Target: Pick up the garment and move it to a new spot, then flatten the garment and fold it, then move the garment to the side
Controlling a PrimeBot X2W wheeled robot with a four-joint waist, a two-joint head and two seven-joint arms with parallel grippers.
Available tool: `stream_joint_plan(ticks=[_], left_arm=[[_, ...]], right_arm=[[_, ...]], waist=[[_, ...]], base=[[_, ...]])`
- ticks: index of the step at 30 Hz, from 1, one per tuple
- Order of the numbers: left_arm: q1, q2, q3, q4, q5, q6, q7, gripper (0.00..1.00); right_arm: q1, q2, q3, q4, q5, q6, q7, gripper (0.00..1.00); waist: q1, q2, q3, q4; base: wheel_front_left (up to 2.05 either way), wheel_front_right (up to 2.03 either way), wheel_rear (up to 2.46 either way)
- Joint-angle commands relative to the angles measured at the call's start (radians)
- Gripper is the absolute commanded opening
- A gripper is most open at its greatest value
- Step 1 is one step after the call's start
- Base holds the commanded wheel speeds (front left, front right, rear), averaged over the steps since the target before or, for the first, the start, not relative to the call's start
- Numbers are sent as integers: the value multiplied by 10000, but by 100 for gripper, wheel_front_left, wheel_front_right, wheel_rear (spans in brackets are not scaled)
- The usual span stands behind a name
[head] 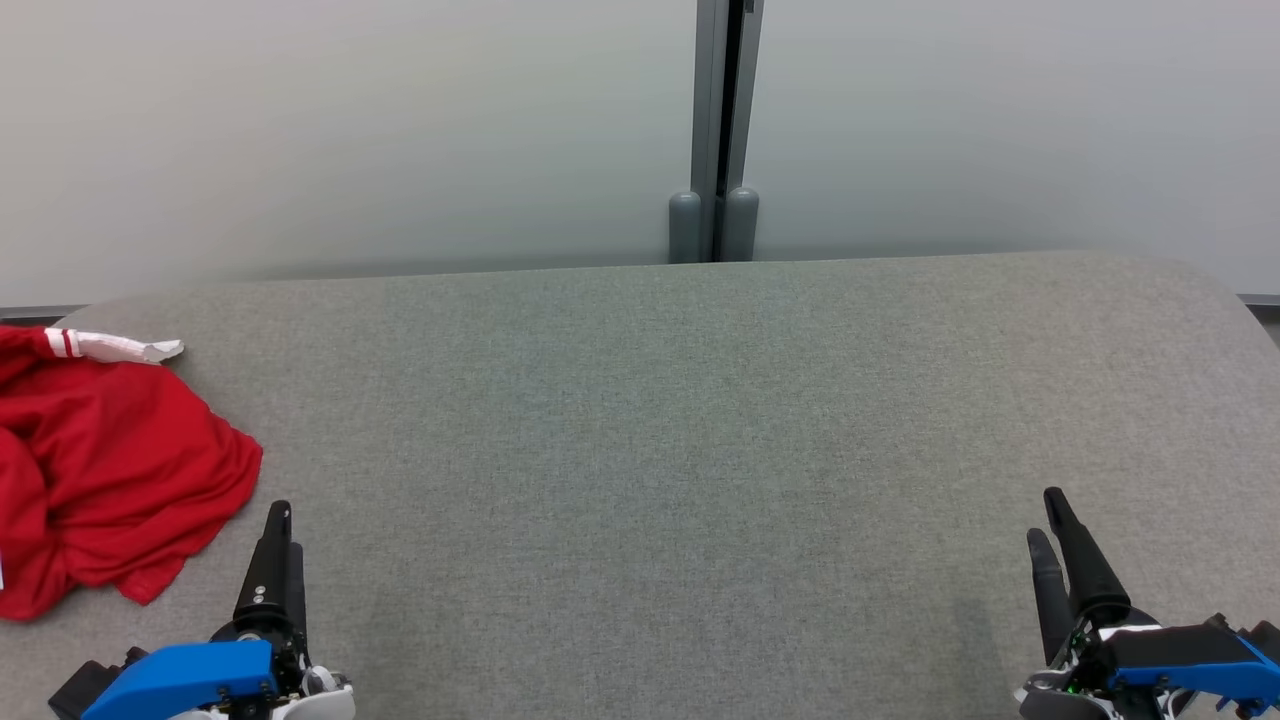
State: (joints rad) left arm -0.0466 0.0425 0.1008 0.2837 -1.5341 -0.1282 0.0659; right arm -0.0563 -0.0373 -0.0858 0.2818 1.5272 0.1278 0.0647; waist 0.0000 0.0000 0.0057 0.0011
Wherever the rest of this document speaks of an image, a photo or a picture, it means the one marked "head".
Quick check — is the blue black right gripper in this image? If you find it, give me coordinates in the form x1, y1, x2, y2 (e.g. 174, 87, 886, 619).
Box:
1018, 487, 1280, 720

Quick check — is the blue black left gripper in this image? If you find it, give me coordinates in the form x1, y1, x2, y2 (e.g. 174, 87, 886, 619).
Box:
80, 500, 313, 720

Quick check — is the red shirt with paper tag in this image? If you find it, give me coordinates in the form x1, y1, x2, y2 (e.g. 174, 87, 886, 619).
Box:
0, 355, 264, 623

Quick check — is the grey metal partition post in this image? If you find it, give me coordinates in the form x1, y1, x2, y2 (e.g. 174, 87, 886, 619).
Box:
668, 0, 766, 264

